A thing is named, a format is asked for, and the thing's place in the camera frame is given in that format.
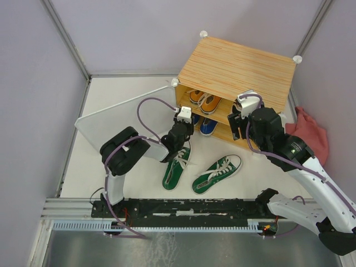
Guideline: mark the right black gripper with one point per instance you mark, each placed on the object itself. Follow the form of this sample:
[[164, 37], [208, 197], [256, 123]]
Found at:
[[236, 120]]

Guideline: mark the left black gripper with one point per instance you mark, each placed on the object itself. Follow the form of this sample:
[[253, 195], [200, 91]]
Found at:
[[190, 125]]

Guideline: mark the blue sneaker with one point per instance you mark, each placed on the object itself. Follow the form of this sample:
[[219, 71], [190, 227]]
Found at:
[[208, 127], [195, 119]]

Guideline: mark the white cabinet door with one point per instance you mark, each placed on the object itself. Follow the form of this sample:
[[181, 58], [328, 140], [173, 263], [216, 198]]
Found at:
[[100, 126]]

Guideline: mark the green sneaker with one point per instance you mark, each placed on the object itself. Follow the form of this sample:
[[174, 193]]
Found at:
[[175, 169], [223, 168]]

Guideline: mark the wooden shoe cabinet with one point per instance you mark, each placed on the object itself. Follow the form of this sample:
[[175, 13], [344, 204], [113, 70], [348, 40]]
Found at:
[[226, 69]]

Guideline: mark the black sneaker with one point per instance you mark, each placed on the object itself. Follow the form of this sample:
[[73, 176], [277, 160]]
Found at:
[[236, 107]]

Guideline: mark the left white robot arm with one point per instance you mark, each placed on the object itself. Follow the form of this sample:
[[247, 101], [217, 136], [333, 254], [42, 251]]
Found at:
[[121, 153]]

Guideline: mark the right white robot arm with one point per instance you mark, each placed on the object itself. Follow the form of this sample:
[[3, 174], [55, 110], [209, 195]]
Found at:
[[335, 223]]

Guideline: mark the pink cloth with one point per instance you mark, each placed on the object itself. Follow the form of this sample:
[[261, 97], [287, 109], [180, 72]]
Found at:
[[311, 133]]

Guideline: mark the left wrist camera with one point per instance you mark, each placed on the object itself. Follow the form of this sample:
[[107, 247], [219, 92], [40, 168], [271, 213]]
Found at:
[[183, 114]]

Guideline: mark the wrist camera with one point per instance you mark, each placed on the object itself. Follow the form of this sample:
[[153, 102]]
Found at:
[[249, 101], [183, 114]]

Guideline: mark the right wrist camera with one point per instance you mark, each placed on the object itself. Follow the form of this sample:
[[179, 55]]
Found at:
[[249, 101]]

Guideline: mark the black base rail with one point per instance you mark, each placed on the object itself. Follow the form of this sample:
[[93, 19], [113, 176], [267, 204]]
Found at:
[[191, 212]]

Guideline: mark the light blue cable duct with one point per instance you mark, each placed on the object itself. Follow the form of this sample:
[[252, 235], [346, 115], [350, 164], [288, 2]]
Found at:
[[109, 226]]

